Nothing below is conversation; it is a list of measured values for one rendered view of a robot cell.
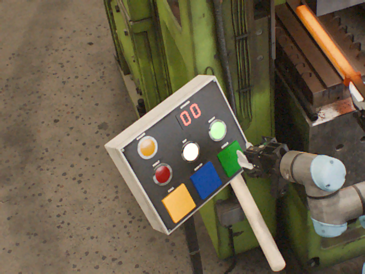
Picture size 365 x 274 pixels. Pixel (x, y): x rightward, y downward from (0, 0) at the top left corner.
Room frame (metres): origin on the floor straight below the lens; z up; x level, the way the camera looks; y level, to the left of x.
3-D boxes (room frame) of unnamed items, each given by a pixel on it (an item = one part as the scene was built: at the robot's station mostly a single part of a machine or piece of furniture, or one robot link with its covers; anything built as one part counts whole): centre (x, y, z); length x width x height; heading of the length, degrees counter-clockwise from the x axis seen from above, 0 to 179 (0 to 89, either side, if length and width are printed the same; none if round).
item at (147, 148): (1.13, 0.09, 1.16); 0.05 x 0.03 x 0.04; 101
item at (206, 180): (1.12, -0.04, 1.01); 0.07 x 0.05 x 0.07; 126
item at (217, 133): (1.21, -0.10, 1.09); 0.05 x 0.03 x 0.04; 101
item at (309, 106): (1.53, -0.36, 0.93); 0.40 x 0.03 x 0.03; 11
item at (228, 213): (1.46, -0.13, 0.36); 0.09 x 0.07 x 0.12; 101
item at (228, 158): (1.18, -0.12, 1.01); 0.07 x 0.05 x 0.07; 126
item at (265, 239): (1.25, -0.18, 0.62); 0.44 x 0.05 x 0.05; 11
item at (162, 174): (1.10, 0.07, 1.09); 0.05 x 0.03 x 0.04; 101
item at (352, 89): (1.35, -0.52, 0.98); 0.09 x 0.03 x 0.06; 14
